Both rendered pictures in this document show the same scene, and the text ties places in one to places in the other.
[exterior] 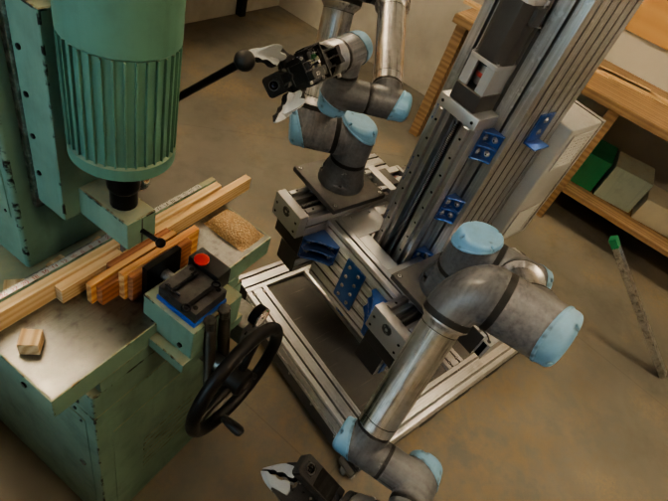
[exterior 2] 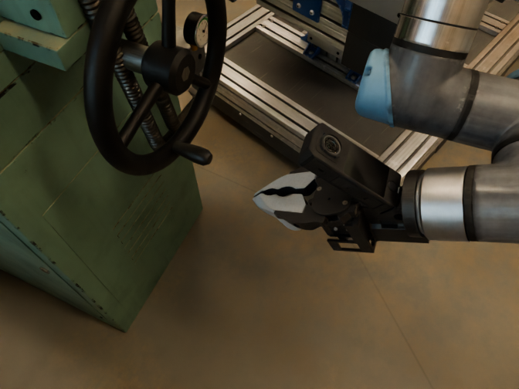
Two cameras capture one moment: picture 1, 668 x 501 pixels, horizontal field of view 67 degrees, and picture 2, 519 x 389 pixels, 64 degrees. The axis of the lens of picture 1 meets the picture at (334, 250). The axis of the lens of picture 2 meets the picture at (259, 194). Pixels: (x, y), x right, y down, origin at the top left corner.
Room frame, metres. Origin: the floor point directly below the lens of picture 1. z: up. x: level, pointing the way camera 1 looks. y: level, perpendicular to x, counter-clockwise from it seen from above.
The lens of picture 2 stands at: (0.15, -0.07, 1.17)
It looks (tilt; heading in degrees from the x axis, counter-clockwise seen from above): 57 degrees down; 6
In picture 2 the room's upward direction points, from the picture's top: straight up
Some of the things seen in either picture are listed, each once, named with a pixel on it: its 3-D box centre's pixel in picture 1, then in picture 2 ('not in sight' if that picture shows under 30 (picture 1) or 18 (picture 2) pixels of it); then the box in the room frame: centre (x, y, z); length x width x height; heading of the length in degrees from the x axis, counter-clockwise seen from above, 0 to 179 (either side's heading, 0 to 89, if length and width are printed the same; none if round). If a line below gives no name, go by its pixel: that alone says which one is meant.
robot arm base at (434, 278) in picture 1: (451, 277); not in sight; (1.05, -0.33, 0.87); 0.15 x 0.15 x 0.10
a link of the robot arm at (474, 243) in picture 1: (473, 250); not in sight; (1.05, -0.34, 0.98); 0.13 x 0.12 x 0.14; 76
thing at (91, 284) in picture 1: (134, 264); not in sight; (0.64, 0.38, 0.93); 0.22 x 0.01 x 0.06; 161
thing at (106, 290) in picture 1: (149, 263); not in sight; (0.66, 0.35, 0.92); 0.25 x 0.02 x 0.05; 161
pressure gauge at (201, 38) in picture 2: (256, 316); (196, 32); (0.84, 0.13, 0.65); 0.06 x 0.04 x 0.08; 161
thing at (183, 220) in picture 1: (168, 229); not in sight; (0.78, 0.37, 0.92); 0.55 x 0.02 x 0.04; 161
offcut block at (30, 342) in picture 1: (31, 341); not in sight; (0.41, 0.44, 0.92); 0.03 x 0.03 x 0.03; 23
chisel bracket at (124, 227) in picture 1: (117, 213); not in sight; (0.67, 0.43, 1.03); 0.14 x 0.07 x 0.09; 71
